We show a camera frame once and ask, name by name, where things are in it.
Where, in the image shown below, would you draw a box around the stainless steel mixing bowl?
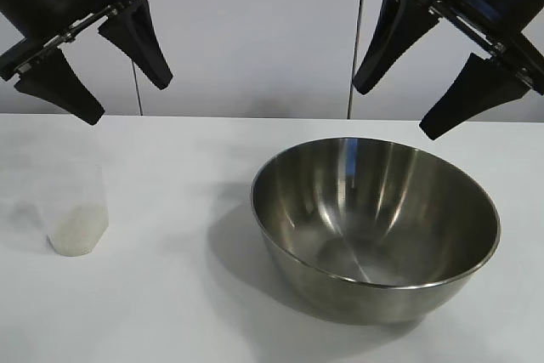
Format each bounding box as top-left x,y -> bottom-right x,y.
249,137 -> 502,324

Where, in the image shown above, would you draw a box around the clear plastic measuring cup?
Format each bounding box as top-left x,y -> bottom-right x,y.
16,162 -> 111,258

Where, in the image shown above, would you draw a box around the white rice grains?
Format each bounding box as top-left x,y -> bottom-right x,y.
46,203 -> 110,257

